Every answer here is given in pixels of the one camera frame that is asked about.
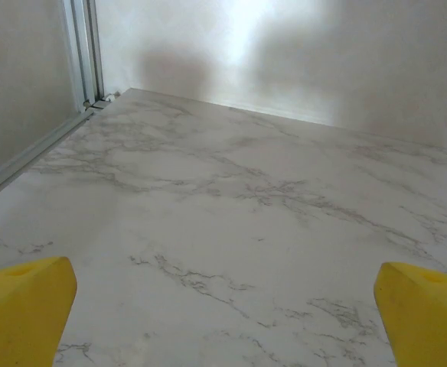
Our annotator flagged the aluminium table side rail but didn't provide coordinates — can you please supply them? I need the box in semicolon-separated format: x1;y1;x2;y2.
0;109;96;209

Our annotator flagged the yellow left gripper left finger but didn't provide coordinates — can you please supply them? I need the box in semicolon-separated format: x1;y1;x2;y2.
0;255;78;367

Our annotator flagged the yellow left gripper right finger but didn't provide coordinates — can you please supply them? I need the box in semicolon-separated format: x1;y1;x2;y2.
374;261;447;367

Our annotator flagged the aluminium frame post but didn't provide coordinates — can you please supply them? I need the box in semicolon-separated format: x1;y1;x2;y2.
60;0;106;112

